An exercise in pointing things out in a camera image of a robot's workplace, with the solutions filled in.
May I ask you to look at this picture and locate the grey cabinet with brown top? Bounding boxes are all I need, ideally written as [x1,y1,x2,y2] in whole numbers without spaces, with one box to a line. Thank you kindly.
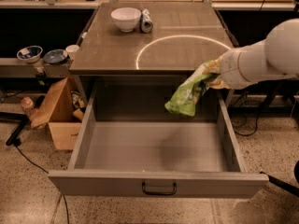
[70,2,233,124]

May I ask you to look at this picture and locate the small white cup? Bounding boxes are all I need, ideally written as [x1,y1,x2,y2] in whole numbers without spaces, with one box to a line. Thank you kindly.
[65,45,79,60]

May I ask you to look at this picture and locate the blue white patterned bowl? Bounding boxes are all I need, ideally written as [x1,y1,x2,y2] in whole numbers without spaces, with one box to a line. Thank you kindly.
[17,46,43,63]

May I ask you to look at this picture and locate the black cable right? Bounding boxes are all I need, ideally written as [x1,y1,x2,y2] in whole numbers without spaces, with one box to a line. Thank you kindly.
[229,91,261,137]

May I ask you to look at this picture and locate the green rice chip bag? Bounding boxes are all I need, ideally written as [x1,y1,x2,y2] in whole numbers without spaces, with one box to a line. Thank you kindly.
[164,63,220,117]

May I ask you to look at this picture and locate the black drawer handle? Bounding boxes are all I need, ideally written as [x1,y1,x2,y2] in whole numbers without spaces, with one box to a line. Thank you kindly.
[141,182,177,196]

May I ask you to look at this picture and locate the black stand leg right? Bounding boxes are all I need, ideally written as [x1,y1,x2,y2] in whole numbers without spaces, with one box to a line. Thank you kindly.
[267,175,299,198]

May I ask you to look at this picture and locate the grey side shelf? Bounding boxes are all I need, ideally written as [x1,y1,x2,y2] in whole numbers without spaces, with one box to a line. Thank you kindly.
[0,58,70,78]

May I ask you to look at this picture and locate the cardboard box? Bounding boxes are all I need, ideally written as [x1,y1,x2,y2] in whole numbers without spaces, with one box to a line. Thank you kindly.
[31,77,81,150]

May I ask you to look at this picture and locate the black stand leg left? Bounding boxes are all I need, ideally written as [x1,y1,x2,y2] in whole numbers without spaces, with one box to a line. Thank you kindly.
[0,112,29,147]

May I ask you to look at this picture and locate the black floor cable left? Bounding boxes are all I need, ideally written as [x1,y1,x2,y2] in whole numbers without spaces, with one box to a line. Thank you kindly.
[12,138,70,224]

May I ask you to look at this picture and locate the plastic bottle on floor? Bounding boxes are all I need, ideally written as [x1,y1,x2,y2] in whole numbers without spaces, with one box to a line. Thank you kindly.
[21,97,38,120]

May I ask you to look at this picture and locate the silver drink can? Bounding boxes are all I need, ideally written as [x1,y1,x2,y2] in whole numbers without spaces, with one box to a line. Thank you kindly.
[140,9,153,34]

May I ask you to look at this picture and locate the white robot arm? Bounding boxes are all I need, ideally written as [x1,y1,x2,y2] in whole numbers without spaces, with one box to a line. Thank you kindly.
[204,19,299,90]

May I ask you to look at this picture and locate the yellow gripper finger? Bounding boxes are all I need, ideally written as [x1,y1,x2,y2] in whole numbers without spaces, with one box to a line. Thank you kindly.
[203,57,221,74]
[205,76,230,90]

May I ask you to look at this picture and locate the blue grey bowl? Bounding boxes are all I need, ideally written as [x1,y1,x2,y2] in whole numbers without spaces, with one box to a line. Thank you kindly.
[43,49,68,64]

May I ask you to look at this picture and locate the grey open top drawer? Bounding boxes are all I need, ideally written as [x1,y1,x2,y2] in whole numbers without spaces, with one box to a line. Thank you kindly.
[48,80,270,200]

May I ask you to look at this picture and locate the black stand leg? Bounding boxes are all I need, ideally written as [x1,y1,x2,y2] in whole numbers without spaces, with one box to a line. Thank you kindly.
[0,112,29,147]
[267,175,299,198]

